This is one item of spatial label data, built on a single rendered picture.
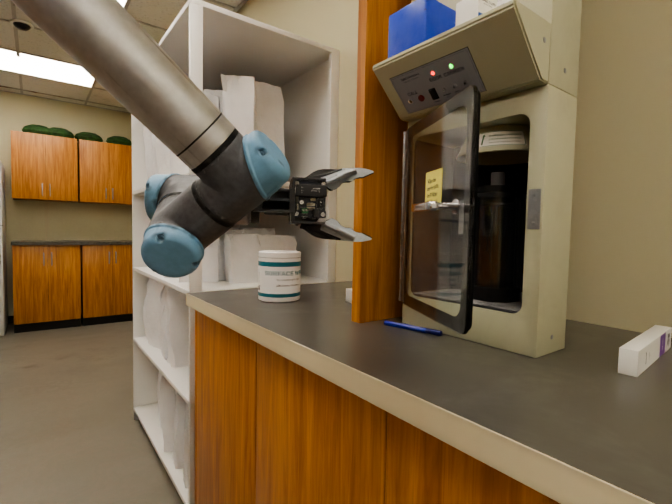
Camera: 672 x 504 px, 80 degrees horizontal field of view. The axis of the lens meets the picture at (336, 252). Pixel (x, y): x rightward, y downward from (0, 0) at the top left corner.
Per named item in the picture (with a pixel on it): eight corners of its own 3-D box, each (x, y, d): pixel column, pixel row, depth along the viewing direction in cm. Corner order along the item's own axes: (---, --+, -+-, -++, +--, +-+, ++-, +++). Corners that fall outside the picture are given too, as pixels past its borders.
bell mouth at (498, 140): (487, 167, 97) (488, 145, 97) (564, 158, 83) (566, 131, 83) (441, 158, 87) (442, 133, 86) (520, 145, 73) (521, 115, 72)
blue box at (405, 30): (419, 72, 89) (420, 30, 88) (457, 57, 81) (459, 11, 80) (386, 60, 83) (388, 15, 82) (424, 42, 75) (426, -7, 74)
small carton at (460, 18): (473, 45, 75) (474, 12, 75) (496, 33, 71) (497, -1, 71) (454, 37, 73) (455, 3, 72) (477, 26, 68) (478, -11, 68)
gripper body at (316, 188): (329, 226, 62) (250, 224, 60) (321, 226, 70) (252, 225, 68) (330, 176, 61) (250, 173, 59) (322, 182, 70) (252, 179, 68)
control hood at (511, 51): (406, 122, 93) (408, 78, 92) (550, 83, 67) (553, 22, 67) (369, 113, 86) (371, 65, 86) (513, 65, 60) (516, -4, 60)
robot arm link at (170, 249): (183, 206, 46) (196, 165, 55) (121, 258, 49) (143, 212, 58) (234, 246, 51) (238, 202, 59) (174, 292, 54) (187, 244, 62)
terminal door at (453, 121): (404, 302, 94) (409, 129, 92) (469, 337, 64) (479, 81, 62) (400, 302, 94) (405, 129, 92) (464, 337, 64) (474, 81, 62)
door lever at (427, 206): (435, 216, 75) (436, 202, 75) (460, 214, 66) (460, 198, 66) (408, 215, 74) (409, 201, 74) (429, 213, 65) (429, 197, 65)
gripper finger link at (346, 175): (381, 169, 65) (330, 193, 63) (371, 174, 70) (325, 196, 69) (373, 151, 64) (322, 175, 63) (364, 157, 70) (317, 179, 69)
